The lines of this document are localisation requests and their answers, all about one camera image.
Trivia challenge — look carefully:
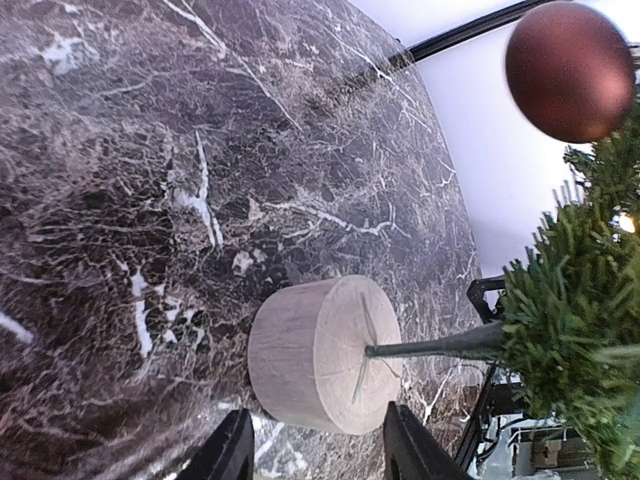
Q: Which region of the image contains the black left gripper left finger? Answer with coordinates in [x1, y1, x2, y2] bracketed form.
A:
[176, 409, 255, 480]

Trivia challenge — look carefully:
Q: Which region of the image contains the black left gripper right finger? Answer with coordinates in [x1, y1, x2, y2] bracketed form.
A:
[383, 402, 472, 480]

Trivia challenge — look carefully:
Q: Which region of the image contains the small green christmas tree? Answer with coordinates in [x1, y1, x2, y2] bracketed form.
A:
[247, 114, 640, 480]

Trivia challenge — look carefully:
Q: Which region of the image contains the brown bauble ornament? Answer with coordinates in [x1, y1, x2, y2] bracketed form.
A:
[505, 1, 635, 144]

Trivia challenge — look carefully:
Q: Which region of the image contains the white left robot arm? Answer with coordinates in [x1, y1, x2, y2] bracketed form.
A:
[247, 275, 503, 437]

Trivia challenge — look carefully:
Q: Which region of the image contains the left black frame post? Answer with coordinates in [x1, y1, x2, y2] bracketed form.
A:
[408, 0, 548, 62]

